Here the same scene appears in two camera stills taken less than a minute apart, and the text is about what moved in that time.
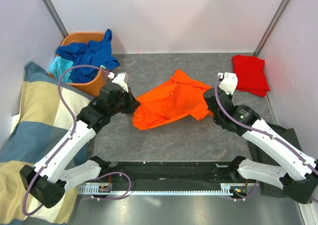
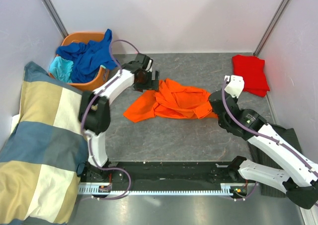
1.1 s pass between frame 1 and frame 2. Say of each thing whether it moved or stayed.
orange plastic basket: stayed
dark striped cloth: stayed
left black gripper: moved
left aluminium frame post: stayed
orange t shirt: moved
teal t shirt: stayed
